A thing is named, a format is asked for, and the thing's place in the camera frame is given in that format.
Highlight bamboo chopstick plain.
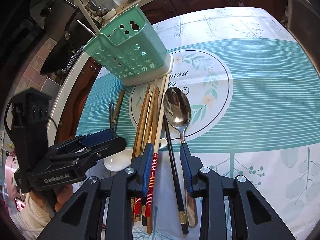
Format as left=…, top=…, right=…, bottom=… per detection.
left=131, top=83, right=151, bottom=161

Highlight white small bowl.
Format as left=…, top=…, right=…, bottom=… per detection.
left=103, top=8, right=117, bottom=21

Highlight white ceramic spoon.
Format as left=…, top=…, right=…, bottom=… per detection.
left=103, top=138, right=168, bottom=172

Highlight black chopstick gold band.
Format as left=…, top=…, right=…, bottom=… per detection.
left=163, top=117, right=189, bottom=235

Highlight steel fork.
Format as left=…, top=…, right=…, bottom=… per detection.
left=108, top=101, right=114, bottom=130

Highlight steel chopstick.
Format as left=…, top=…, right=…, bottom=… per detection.
left=76, top=19, right=96, bottom=36

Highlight white knit sleeve forearm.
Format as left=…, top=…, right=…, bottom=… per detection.
left=10, top=191, right=51, bottom=239

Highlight black range hood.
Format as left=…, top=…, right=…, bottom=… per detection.
left=30, top=0, right=93, bottom=58

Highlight green plastic utensil holder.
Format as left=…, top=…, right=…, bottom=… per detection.
left=83, top=5, right=173, bottom=86

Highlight long plain wooden chopstick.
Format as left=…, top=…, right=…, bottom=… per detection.
left=145, top=88, right=159, bottom=234

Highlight person left hand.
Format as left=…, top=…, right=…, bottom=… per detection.
left=55, top=185, right=73, bottom=212

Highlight bamboo chopstick red end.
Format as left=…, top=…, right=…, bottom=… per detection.
left=145, top=74, right=170, bottom=218

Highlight large steel spoon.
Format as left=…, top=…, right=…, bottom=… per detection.
left=164, top=87, right=198, bottom=227

